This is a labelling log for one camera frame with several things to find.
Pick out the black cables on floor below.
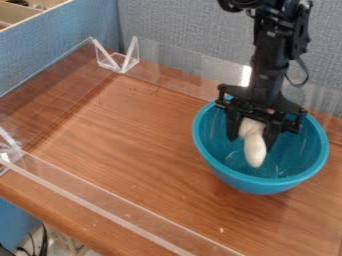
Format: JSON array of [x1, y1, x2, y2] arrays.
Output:
[[0, 223, 51, 256]]

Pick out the white and brown mushroom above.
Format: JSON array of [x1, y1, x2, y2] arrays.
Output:
[[238, 118, 268, 168]]

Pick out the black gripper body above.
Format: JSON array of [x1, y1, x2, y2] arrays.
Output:
[[216, 84, 308, 133]]

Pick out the blue plastic bowl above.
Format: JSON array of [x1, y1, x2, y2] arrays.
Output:
[[193, 101, 330, 195]]

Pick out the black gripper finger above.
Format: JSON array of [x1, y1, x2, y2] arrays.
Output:
[[226, 110, 244, 141], [264, 123, 284, 150]]

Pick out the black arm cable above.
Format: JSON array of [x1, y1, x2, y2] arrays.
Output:
[[284, 56, 312, 89]]

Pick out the clear acrylic front barrier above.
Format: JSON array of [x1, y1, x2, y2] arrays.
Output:
[[0, 126, 244, 256]]

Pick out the clear acrylic back barrier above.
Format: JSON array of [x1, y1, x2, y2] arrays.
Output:
[[127, 36, 342, 118]]

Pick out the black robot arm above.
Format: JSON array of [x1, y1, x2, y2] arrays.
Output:
[[216, 0, 314, 147]]

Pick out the wooden shelf box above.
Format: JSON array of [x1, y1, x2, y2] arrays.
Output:
[[0, 0, 74, 32]]

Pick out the clear acrylic barrier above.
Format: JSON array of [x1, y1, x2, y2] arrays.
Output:
[[127, 36, 342, 118], [0, 126, 244, 256]]

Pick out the clear acrylic corner bracket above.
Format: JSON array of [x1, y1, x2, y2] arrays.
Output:
[[93, 36, 141, 74]]

